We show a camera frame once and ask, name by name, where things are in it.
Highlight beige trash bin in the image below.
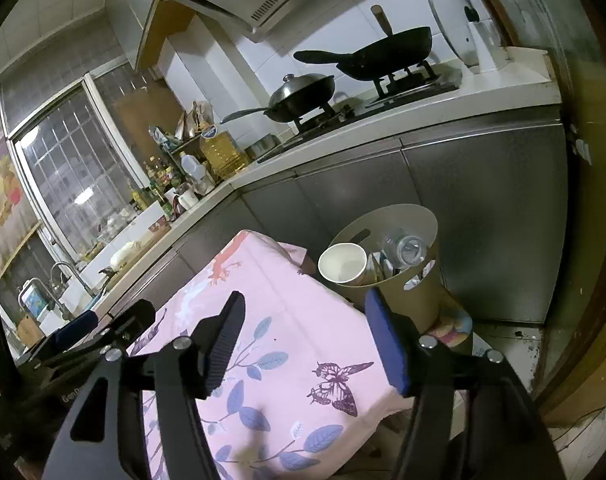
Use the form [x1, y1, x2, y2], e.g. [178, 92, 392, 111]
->
[328, 204, 446, 333]

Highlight clear plastic bottle green label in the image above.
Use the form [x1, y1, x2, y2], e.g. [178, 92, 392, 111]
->
[383, 227, 429, 266]

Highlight pink floral tablecloth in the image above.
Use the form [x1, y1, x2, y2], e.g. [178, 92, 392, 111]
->
[128, 230, 419, 480]

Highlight barred window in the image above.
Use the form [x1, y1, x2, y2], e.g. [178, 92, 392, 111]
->
[13, 75, 148, 261]

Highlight white lid holder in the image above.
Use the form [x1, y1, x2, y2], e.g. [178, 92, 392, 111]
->
[468, 20, 514, 76]

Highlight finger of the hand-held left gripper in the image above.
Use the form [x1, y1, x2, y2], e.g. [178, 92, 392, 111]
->
[20, 310, 100, 368]
[99, 299, 156, 358]

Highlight chrome square faucet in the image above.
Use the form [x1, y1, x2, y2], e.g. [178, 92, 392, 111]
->
[18, 278, 71, 321]

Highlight wall poster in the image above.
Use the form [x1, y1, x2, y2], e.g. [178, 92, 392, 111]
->
[0, 90, 41, 281]

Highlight steel pot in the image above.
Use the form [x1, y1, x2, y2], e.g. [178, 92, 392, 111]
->
[245, 134, 281, 161]

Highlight brown paper bags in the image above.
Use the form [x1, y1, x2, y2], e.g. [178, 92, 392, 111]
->
[175, 101, 215, 141]

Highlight steel wok with lid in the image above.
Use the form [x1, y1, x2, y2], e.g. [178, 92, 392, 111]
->
[219, 74, 336, 125]

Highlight gas stove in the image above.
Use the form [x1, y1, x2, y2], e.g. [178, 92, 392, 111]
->
[255, 67, 464, 163]

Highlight flat wooden cutting board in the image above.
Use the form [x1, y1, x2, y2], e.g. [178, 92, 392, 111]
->
[103, 230, 171, 281]

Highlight glass pan lid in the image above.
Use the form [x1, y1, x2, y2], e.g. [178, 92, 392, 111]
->
[423, 0, 484, 68]

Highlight white sink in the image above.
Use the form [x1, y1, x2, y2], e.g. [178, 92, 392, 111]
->
[38, 280, 91, 336]

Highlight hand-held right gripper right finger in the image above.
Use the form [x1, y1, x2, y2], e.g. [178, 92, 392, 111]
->
[365, 287, 566, 480]

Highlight large cooking oil bottle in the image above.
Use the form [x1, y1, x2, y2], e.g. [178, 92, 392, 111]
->
[200, 124, 249, 181]

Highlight row of condiment bottles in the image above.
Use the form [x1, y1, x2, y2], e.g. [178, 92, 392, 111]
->
[130, 155, 184, 221]

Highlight white plastic jug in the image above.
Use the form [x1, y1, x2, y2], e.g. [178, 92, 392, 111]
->
[180, 152, 216, 196]

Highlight white radish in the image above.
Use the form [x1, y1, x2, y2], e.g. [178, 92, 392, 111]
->
[110, 241, 140, 267]

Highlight standing wooden cutting board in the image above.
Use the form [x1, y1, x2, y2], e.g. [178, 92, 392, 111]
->
[15, 316, 46, 348]

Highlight wooden handled spatula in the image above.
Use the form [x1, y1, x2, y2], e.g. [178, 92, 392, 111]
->
[370, 5, 395, 37]

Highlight colourful round stool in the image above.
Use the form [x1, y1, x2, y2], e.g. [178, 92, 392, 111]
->
[423, 305, 476, 356]

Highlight chrome gooseneck faucet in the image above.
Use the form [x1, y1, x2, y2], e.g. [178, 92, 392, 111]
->
[49, 261, 96, 306]

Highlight blue white plastic container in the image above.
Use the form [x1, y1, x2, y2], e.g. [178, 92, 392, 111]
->
[22, 287, 48, 318]

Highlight black wok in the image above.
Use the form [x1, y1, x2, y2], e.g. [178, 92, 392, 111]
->
[293, 26, 434, 81]

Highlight pink white paper cup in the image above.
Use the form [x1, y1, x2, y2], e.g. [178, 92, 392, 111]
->
[317, 242, 368, 287]

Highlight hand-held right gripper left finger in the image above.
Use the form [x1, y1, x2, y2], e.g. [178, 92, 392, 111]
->
[42, 290, 246, 480]

